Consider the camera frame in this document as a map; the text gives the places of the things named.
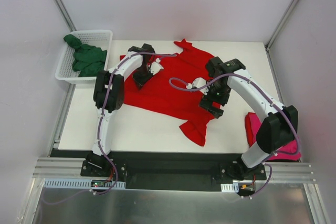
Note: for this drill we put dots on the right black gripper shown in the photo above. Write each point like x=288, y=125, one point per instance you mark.
x=211, y=106

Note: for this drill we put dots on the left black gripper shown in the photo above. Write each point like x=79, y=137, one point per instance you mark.
x=143, y=76

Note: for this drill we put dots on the red t shirt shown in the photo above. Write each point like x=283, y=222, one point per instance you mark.
x=159, y=96

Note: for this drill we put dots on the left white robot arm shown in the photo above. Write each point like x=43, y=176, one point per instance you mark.
x=109, y=91

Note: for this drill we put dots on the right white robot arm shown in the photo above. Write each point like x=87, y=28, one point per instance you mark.
x=278, y=122

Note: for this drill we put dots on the green t shirt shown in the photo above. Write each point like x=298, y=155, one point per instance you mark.
x=88, y=59

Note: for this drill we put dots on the white plastic basket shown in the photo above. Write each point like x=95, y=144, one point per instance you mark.
x=98, y=38

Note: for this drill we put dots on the pink folded t shirt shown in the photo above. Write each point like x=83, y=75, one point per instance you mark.
x=252, y=125

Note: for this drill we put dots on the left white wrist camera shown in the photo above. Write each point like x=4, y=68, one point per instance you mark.
x=155, y=67

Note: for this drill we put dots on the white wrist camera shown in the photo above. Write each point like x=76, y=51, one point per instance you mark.
x=155, y=67
x=199, y=84

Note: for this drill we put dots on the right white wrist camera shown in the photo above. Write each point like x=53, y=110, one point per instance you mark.
x=199, y=84

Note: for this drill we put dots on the right white cable duct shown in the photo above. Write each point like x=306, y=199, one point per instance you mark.
x=230, y=188

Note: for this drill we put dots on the white cable duct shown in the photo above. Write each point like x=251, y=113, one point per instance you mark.
x=69, y=183
x=230, y=188

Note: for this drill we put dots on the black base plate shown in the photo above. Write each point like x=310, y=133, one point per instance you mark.
x=206, y=172

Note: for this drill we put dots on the aluminium frame rail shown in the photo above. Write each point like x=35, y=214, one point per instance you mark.
x=282, y=172

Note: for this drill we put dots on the left white cable duct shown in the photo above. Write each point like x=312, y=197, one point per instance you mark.
x=69, y=183

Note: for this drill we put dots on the left aluminium corner post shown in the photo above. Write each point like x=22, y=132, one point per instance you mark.
x=56, y=1

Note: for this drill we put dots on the aluminium corner post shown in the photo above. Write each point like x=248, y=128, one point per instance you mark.
x=56, y=1
x=280, y=26

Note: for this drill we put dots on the right aluminium corner post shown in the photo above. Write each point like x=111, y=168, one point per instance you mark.
x=280, y=26

